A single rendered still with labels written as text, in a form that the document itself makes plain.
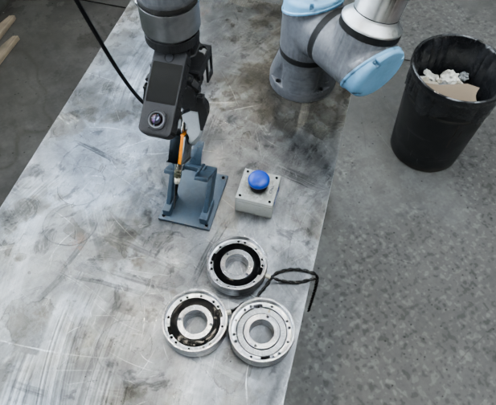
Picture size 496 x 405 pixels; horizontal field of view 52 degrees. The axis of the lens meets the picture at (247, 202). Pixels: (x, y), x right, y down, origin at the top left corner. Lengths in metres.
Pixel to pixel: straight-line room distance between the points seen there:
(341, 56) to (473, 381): 1.18
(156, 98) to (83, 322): 0.42
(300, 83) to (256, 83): 0.12
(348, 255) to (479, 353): 0.52
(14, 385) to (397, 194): 1.53
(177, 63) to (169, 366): 0.47
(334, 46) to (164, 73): 0.40
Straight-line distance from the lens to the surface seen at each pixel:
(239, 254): 0.90
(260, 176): 0.93
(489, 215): 2.12
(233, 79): 1.20
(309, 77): 1.12
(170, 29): 0.65
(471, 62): 2.10
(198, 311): 0.86
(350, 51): 0.97
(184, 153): 0.81
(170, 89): 0.68
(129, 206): 1.00
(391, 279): 1.86
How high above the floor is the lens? 1.63
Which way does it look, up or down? 57 degrees down
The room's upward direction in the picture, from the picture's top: 1 degrees clockwise
